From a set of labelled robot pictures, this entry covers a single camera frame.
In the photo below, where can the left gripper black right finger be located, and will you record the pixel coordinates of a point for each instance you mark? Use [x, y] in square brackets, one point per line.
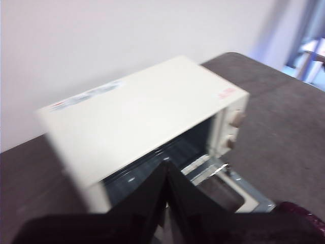
[228, 228]

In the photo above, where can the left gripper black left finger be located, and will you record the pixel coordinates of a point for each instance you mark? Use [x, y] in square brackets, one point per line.
[89, 228]

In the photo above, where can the purple eggplant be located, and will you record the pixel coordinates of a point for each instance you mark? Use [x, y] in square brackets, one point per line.
[299, 212]

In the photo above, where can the white oven knob, beige grip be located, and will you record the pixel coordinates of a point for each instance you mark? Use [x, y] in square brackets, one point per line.
[237, 118]
[229, 142]

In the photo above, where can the white toaster oven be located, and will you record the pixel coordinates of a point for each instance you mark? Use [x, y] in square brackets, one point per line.
[127, 114]

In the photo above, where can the pale background table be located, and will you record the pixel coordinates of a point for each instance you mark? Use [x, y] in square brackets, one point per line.
[312, 50]

